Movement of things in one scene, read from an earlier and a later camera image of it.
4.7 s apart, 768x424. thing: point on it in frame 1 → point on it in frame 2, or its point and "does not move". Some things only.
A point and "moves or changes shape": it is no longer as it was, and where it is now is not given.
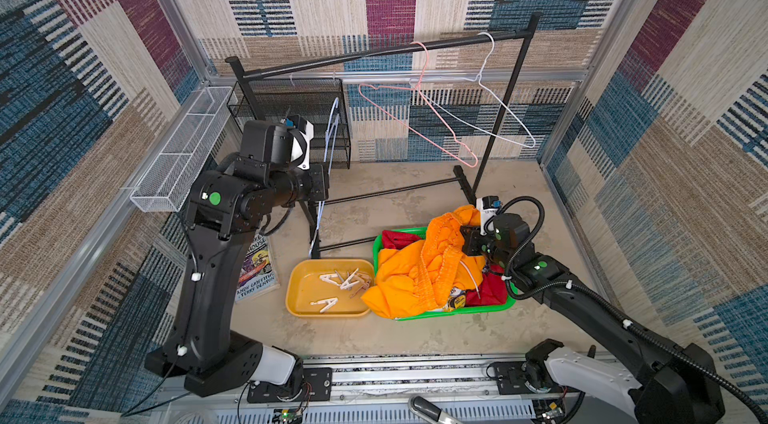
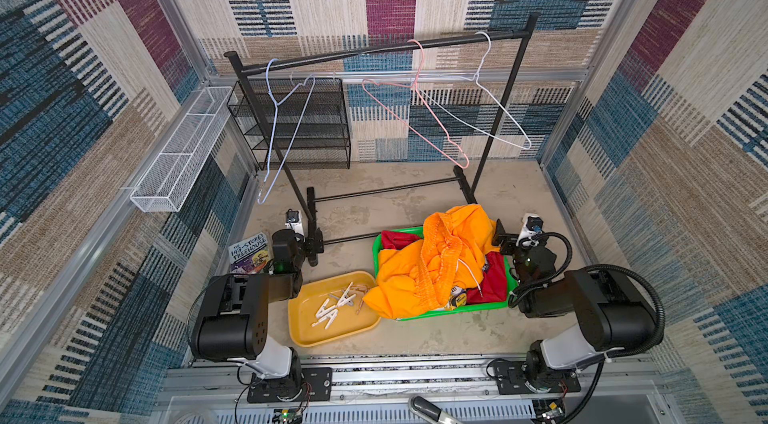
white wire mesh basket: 165,183 does not move
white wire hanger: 330,133 → 286,93
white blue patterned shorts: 456,299 does not move
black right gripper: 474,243 → 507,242
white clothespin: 327,277 → 324,309
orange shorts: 418,277 does not move
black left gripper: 317,172 → 310,244
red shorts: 491,291 does not move
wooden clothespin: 364,279 → 360,290
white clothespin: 330,304 moves or changes shape
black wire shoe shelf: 321,102 does not move
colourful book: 258,273 does not move
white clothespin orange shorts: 349,283 → 347,299
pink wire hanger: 412,130 moves or changes shape
